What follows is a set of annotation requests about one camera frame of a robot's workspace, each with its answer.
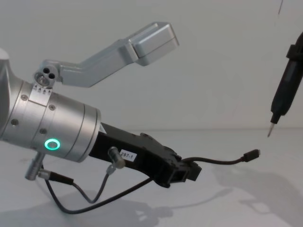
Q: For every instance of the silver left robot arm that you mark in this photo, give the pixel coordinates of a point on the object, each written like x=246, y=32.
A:
x=54, y=123

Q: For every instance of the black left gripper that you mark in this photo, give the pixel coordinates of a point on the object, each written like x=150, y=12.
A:
x=146, y=153

